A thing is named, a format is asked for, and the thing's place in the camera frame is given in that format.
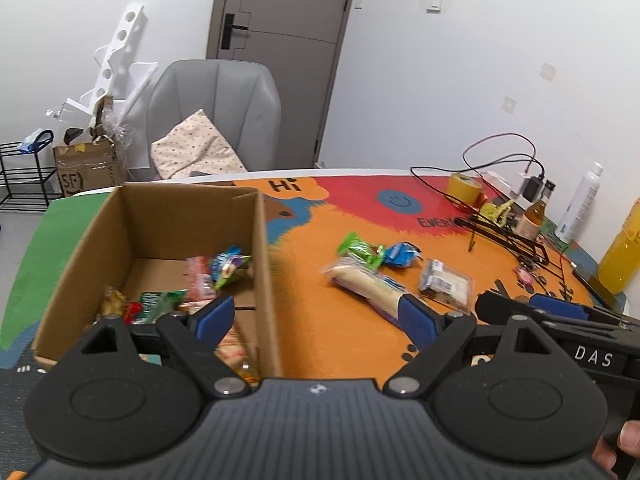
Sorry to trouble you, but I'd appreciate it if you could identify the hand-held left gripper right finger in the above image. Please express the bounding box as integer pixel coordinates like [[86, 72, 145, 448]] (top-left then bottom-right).
[[382, 294, 571, 401]]

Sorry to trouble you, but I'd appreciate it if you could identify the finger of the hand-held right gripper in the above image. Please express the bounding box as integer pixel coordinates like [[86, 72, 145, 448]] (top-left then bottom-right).
[[529, 293, 626, 329], [475, 292, 551, 327]]

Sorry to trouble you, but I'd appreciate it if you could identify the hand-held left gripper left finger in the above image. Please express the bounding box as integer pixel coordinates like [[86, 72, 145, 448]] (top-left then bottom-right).
[[75, 294, 252, 401]]

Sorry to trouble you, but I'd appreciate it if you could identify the orange striped snack packet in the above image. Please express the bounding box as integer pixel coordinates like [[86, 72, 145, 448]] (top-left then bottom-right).
[[220, 317, 257, 381]]

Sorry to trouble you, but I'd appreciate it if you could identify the orange translucent snack packet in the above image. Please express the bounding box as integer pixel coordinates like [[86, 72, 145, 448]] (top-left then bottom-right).
[[185, 256, 216, 301]]

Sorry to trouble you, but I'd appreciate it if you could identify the clear packet of white biscuits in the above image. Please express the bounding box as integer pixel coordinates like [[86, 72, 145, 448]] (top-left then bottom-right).
[[417, 259, 474, 308]]

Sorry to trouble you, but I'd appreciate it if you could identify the teal cracker packet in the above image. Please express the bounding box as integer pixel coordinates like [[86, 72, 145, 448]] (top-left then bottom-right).
[[210, 246, 253, 291]]

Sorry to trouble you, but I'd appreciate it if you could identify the long green snack packet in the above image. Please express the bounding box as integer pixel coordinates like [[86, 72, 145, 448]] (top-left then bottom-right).
[[137, 290, 188, 323]]

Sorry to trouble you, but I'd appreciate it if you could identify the small blue snack packet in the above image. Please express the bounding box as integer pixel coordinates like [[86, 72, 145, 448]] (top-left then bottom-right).
[[382, 241, 421, 268]]

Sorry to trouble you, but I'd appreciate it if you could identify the long white snack packet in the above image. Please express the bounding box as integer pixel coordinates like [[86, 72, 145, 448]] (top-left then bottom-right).
[[320, 256, 408, 323]]

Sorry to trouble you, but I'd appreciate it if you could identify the bright green snack packet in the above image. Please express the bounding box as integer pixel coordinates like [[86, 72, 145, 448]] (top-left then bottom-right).
[[337, 232, 386, 267]]

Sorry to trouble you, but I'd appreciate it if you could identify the yellow brown snack packet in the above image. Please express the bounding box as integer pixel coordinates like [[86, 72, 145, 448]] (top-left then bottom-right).
[[102, 287, 126, 316]]

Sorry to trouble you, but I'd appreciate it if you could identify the person's right hand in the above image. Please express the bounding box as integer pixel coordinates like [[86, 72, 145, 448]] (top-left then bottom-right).
[[592, 420, 640, 473]]

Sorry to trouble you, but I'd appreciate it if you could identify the black phone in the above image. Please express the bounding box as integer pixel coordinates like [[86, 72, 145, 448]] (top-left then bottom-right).
[[572, 265, 618, 308]]

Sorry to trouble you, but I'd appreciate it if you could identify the yellow juice bottle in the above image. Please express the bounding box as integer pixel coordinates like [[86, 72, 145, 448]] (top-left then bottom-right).
[[597, 197, 640, 295]]

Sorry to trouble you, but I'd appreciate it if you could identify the amber glass bottle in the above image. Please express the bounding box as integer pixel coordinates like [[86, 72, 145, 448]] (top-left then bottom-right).
[[515, 180, 557, 241]]

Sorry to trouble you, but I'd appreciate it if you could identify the yellow toy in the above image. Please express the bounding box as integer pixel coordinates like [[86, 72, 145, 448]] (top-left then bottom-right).
[[480, 199, 516, 228]]

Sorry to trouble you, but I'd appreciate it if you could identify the white spray can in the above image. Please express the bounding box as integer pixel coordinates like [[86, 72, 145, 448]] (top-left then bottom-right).
[[555, 162, 604, 243]]

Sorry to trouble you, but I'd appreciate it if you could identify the black charger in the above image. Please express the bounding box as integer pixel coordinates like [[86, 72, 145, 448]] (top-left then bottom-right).
[[520, 175, 546, 202]]

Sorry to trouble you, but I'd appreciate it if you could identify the yellow tape roll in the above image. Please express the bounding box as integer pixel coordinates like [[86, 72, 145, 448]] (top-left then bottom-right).
[[446, 172, 483, 204]]

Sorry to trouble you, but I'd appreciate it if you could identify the white power strip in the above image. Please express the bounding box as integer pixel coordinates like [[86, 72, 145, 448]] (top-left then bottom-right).
[[482, 171, 531, 201]]

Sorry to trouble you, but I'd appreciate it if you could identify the dotted beige cushion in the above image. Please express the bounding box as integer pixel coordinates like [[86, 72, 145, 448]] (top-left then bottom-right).
[[151, 109, 248, 180]]

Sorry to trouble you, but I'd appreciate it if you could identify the taped brown cardboard box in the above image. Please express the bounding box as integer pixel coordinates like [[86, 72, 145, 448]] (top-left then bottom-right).
[[54, 95, 128, 198]]

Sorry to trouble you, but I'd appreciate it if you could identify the clear plastic wrap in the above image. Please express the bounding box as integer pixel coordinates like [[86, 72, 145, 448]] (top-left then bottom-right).
[[97, 110, 135, 153]]

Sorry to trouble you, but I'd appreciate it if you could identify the grey door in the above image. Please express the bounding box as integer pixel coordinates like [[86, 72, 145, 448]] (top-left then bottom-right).
[[206, 0, 361, 168]]

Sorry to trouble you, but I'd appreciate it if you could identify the grey chair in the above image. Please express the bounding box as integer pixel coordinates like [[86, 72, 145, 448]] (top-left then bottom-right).
[[122, 59, 282, 181]]

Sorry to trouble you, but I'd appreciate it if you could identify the blue item on rack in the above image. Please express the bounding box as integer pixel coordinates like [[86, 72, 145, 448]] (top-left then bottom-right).
[[17, 129, 54, 153]]

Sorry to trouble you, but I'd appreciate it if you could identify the white rack with holes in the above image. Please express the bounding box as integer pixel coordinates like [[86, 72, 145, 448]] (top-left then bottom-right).
[[47, 5, 158, 171]]

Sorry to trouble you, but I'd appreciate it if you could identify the pink keychain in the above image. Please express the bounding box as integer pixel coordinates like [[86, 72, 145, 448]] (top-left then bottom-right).
[[515, 265, 543, 288]]

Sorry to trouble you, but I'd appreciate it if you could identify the black folding frame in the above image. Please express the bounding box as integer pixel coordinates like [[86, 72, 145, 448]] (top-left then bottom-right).
[[455, 212, 581, 291]]

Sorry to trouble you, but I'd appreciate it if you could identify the black cable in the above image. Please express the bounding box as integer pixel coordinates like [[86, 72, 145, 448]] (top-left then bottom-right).
[[411, 142, 546, 206]]

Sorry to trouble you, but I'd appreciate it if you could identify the black wire shoe rack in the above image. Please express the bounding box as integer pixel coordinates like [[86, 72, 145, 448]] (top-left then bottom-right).
[[0, 130, 58, 211]]

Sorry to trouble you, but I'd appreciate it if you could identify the black door handle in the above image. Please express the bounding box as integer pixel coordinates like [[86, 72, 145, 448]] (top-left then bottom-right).
[[220, 12, 249, 51]]

